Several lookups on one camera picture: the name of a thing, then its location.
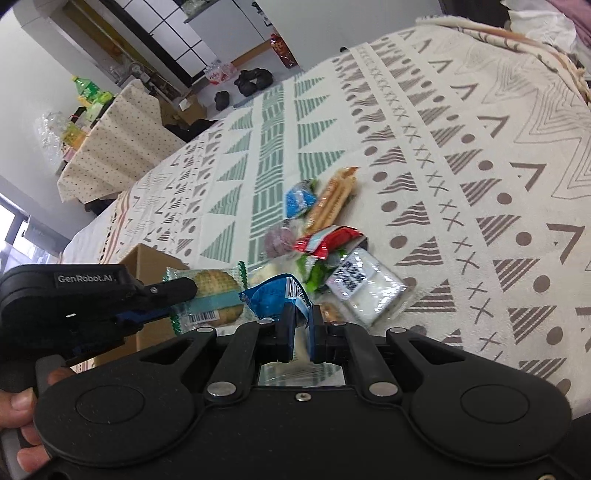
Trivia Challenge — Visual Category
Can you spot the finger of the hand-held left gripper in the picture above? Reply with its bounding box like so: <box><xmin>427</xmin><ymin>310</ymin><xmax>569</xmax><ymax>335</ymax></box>
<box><xmin>115</xmin><ymin>302</ymin><xmax>180</xmax><ymax>332</ymax></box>
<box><xmin>135</xmin><ymin>279</ymin><xmax>199</xmax><ymax>309</ymax></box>

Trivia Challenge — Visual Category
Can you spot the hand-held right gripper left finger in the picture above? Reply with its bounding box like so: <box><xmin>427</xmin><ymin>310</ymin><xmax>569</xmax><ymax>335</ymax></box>
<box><xmin>136</xmin><ymin>305</ymin><xmax>296</xmax><ymax>400</ymax></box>

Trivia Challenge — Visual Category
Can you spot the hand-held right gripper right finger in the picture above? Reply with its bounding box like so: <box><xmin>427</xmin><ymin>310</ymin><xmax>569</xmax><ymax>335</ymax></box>
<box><xmin>310</xmin><ymin>305</ymin><xmax>465</xmax><ymax>400</ymax></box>

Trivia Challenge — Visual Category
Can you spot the brown cardboard box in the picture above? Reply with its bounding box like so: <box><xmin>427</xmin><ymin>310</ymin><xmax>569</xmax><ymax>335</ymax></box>
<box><xmin>90</xmin><ymin>244</ymin><xmax>191</xmax><ymax>367</ymax></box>

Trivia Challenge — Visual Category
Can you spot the blue snack packet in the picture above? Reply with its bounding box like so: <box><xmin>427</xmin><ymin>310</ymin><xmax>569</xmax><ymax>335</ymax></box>
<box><xmin>239</xmin><ymin>274</ymin><xmax>315</xmax><ymax>334</ymax></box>

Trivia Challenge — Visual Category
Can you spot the green-edged round biscuit packet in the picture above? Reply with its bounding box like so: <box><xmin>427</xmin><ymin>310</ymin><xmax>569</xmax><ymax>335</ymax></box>
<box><xmin>164</xmin><ymin>261</ymin><xmax>259</xmax><ymax>334</ymax></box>

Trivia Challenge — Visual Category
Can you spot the green snack packet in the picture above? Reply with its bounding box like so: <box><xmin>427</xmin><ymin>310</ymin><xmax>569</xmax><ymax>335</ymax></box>
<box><xmin>295</xmin><ymin>249</ymin><xmax>345</xmax><ymax>297</ymax></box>

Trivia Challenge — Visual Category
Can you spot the white snack packet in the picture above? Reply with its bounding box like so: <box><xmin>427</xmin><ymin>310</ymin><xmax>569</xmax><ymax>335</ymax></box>
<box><xmin>324</xmin><ymin>248</ymin><xmax>413</xmax><ymax>327</ymax></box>

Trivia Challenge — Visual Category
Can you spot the purple snack packet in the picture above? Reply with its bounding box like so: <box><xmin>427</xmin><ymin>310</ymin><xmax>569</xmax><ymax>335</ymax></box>
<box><xmin>262</xmin><ymin>225</ymin><xmax>297</xmax><ymax>260</ymax></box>

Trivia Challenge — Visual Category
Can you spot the red snack packet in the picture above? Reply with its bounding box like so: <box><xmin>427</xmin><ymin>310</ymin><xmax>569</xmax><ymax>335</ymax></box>
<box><xmin>293</xmin><ymin>225</ymin><xmax>366</xmax><ymax>260</ymax></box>

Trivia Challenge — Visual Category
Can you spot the orange biscuit stick packet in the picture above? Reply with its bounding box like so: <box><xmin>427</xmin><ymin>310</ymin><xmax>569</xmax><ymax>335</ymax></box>
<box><xmin>304</xmin><ymin>166</ymin><xmax>361</xmax><ymax>234</ymax></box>

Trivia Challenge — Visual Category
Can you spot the person's left hand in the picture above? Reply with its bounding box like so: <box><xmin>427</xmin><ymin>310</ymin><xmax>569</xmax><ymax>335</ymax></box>
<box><xmin>0</xmin><ymin>368</ymin><xmax>71</xmax><ymax>474</ymax></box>

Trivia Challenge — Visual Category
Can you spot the white bed sheet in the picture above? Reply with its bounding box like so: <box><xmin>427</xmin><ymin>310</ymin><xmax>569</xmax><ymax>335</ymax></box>
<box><xmin>60</xmin><ymin>198</ymin><xmax>126</xmax><ymax>267</ymax></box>

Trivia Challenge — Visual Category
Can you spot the small blue candy packet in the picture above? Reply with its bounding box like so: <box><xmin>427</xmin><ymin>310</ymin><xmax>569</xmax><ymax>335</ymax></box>
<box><xmin>284</xmin><ymin>180</ymin><xmax>320</xmax><ymax>219</ymax></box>

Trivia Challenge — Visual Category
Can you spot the dotted cream tablecloth table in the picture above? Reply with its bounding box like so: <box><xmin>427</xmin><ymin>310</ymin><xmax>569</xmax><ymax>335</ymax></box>
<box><xmin>57</xmin><ymin>78</ymin><xmax>186</xmax><ymax>205</ymax></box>

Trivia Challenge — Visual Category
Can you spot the clear plastic bag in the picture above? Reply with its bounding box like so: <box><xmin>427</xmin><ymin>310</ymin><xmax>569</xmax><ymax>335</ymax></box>
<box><xmin>34</xmin><ymin>110</ymin><xmax>89</xmax><ymax>174</ymax></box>

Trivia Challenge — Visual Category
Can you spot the small cardboard box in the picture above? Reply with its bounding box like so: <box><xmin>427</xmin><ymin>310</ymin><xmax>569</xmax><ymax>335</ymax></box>
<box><xmin>177</xmin><ymin>94</ymin><xmax>207</xmax><ymax>124</ymax></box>

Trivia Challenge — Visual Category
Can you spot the green plastic bottle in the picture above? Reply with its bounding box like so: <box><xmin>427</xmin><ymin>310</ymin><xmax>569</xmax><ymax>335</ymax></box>
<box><xmin>71</xmin><ymin>75</ymin><xmax>115</xmax><ymax>106</ymax></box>

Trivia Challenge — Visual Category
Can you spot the red and white plastic bag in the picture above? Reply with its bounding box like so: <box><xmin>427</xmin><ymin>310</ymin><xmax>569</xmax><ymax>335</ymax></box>
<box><xmin>204</xmin><ymin>61</ymin><xmax>236</xmax><ymax>86</ymax></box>

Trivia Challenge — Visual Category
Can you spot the patterned bed blanket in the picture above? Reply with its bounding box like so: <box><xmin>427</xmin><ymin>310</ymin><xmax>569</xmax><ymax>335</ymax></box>
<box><xmin>60</xmin><ymin>14</ymin><xmax>591</xmax><ymax>409</ymax></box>

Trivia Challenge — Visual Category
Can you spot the red gift box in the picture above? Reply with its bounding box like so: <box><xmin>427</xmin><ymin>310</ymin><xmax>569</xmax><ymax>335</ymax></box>
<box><xmin>270</xmin><ymin>34</ymin><xmax>297</xmax><ymax>70</ymax></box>

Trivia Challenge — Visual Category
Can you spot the black spray bottle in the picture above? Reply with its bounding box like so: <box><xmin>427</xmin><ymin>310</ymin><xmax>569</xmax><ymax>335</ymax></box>
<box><xmin>251</xmin><ymin>0</ymin><xmax>274</xmax><ymax>27</ymax></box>

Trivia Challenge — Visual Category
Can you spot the white crumpled cloth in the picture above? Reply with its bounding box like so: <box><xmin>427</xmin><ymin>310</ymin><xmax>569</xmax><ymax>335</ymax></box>
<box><xmin>505</xmin><ymin>0</ymin><xmax>578</xmax><ymax>47</ymax></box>

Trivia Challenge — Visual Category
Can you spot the purple cloth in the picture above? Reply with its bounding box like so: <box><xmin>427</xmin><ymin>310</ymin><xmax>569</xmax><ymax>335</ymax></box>
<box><xmin>549</xmin><ymin>0</ymin><xmax>591</xmax><ymax>49</ymax></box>

